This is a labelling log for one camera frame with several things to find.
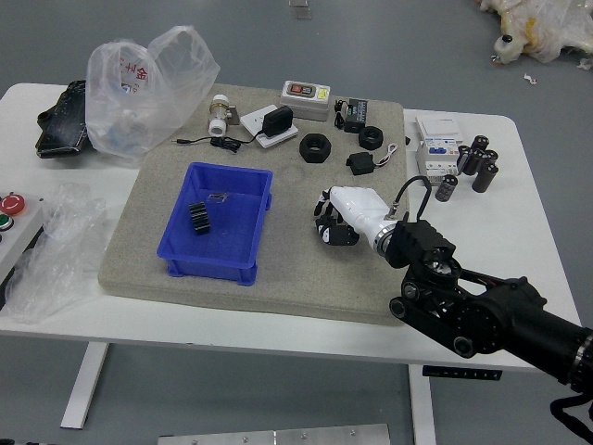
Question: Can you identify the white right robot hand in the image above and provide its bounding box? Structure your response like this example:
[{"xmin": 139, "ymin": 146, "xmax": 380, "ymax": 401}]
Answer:
[{"xmin": 312, "ymin": 184, "xmax": 396, "ymax": 248}]

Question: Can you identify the big black gear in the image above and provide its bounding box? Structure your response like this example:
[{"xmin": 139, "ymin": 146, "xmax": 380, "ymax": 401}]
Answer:
[{"xmin": 187, "ymin": 201, "xmax": 214, "ymax": 237}]

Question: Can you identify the small black hex nut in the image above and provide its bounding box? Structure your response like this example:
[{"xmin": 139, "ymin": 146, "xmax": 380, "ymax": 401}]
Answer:
[{"xmin": 359, "ymin": 126, "xmax": 385, "ymax": 150}]

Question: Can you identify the big black hex nut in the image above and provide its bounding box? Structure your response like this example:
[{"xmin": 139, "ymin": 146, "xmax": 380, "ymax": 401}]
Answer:
[{"xmin": 298, "ymin": 133, "xmax": 333, "ymax": 164}]

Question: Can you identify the blue plastic box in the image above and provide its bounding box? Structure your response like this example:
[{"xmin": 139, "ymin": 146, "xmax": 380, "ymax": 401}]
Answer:
[{"xmin": 157, "ymin": 161, "xmax": 274, "ymax": 286}]

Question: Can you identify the grey control box with buttons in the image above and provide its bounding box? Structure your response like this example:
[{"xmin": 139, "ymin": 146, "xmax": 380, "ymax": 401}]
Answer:
[{"xmin": 0, "ymin": 192, "xmax": 45, "ymax": 284}]

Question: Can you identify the black module with green label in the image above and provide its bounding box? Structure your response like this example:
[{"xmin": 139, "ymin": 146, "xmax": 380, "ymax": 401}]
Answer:
[{"xmin": 333, "ymin": 96, "xmax": 371, "ymax": 134}]

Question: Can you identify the grey-brown mat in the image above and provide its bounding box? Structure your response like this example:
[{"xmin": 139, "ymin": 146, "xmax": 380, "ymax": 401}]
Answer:
[{"xmin": 96, "ymin": 83, "xmax": 416, "ymax": 328}]

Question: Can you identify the white circuit breaker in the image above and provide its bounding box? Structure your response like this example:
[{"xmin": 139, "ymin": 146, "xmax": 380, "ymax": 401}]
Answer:
[{"xmin": 413, "ymin": 114, "xmax": 469, "ymax": 187}]

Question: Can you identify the black power adapter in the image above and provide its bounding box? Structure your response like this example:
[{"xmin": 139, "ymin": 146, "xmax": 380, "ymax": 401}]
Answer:
[{"xmin": 256, "ymin": 105, "xmax": 294, "ymax": 139}]

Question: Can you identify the brass valve with white fittings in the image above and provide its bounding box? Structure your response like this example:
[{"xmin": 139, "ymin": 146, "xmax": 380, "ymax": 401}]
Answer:
[{"xmin": 207, "ymin": 94, "xmax": 242, "ymax": 139}]

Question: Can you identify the black table control panel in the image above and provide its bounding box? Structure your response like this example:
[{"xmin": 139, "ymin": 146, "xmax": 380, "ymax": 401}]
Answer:
[{"xmin": 423, "ymin": 365, "xmax": 504, "ymax": 381}]

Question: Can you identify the white table leg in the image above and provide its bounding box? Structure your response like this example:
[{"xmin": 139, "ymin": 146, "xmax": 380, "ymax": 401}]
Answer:
[
  {"xmin": 407, "ymin": 363, "xmax": 436, "ymax": 445},
  {"xmin": 59, "ymin": 342, "xmax": 110, "ymax": 430}
]

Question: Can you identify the clear bag with red print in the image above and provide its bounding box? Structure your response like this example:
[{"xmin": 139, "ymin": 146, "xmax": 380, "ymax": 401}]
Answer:
[{"xmin": 84, "ymin": 25, "xmax": 221, "ymax": 169}]

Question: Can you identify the silver metal plate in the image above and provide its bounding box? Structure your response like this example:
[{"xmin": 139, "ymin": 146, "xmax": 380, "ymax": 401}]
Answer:
[{"xmin": 157, "ymin": 423, "xmax": 393, "ymax": 445}]

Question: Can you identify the plush toy in plastic wrap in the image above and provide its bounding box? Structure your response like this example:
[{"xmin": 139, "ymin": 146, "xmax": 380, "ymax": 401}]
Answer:
[{"xmin": 476, "ymin": 0, "xmax": 593, "ymax": 70}]

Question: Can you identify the crumpled clear plastic bag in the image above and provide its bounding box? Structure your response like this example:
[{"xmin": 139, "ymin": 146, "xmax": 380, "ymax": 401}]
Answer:
[{"xmin": 4, "ymin": 183, "xmax": 112, "ymax": 324}]

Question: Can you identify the black module with thin wires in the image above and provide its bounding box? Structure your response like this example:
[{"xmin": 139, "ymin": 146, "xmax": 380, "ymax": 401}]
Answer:
[{"xmin": 345, "ymin": 143, "xmax": 399, "ymax": 176}]

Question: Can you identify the grey push-button switch box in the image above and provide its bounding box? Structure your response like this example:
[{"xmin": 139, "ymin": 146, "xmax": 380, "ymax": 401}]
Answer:
[{"xmin": 279, "ymin": 80, "xmax": 333, "ymax": 122}]

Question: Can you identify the white wall socket plate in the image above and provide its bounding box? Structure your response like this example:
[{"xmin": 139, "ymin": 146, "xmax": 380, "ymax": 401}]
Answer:
[{"xmin": 239, "ymin": 105, "xmax": 300, "ymax": 149}]

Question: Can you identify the black adapter cord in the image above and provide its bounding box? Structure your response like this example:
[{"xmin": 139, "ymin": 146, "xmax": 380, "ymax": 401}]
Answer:
[{"xmin": 170, "ymin": 132, "xmax": 260, "ymax": 153}]

